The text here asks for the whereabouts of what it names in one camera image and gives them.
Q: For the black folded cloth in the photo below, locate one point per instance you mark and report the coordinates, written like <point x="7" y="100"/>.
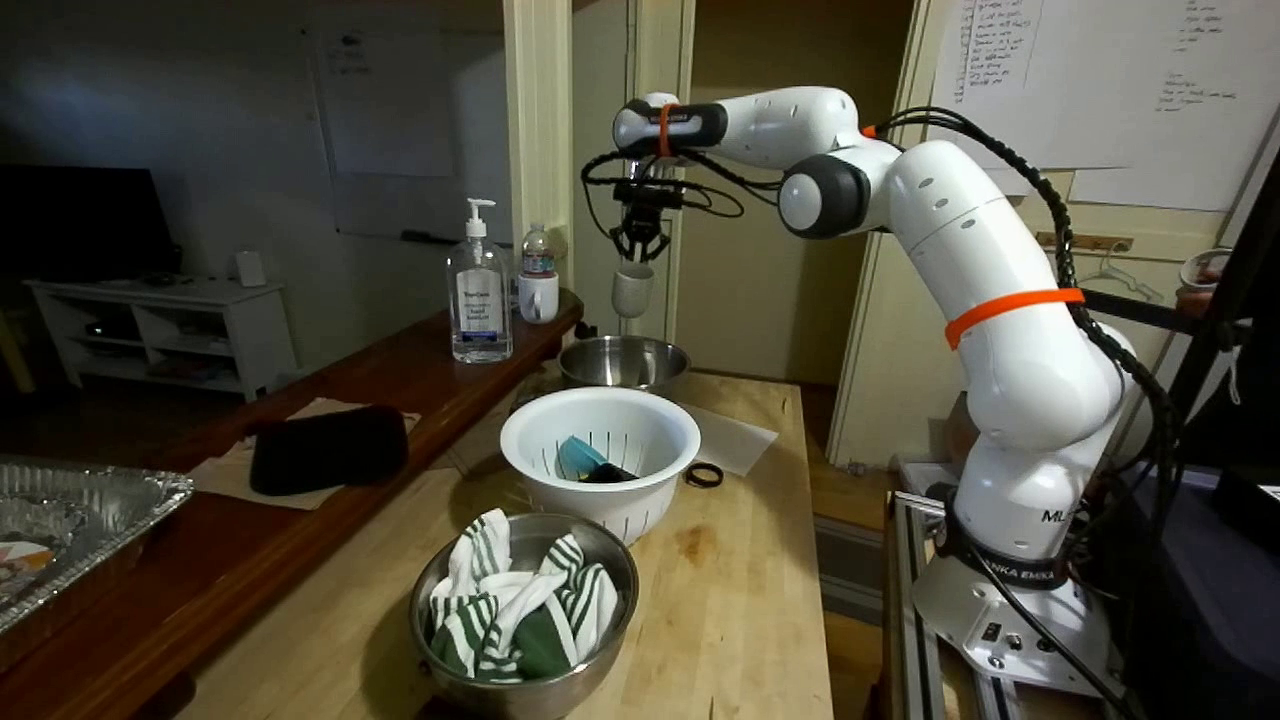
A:
<point x="361" y="445"/>

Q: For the black television screen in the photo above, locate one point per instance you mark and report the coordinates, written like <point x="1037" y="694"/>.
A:
<point x="65" y="222"/>

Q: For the teal scoop in colander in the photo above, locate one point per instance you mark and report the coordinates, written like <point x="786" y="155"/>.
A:
<point x="582" y="463"/>

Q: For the green white striped cloth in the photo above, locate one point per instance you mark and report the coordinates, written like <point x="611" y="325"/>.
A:
<point x="500" y="623"/>

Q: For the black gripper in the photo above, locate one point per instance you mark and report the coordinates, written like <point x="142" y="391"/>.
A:
<point x="640" y="218"/>

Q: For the steel mixing bowl far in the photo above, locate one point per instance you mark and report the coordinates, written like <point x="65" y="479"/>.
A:
<point x="620" y="361"/>

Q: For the aluminium foil tray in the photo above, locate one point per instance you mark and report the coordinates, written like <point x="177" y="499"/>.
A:
<point x="56" y="522"/>

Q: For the small clear water bottle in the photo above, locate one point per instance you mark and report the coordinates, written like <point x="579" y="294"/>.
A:
<point x="538" y="279"/>

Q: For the white tv stand shelf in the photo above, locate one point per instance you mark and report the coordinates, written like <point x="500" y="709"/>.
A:
<point x="218" y="336"/>

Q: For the white wall whiteboard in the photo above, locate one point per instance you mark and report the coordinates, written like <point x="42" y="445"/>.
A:
<point x="1146" y="100"/>

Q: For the dark wooden counter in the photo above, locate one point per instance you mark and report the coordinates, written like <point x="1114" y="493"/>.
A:
<point x="135" y="641"/>

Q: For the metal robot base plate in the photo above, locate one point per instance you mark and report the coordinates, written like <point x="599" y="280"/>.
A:
<point x="1040" y="639"/>

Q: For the white ceramic cup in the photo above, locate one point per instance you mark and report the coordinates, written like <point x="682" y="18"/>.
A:
<point x="633" y="291"/>

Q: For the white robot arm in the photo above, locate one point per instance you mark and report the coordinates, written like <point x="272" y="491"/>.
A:
<point x="1040" y="391"/>

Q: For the white plastic colander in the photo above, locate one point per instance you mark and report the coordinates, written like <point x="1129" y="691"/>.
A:
<point x="607" y="453"/>

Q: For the hand sanitizer pump bottle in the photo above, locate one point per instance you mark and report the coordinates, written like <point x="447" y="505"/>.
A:
<point x="476" y="294"/>

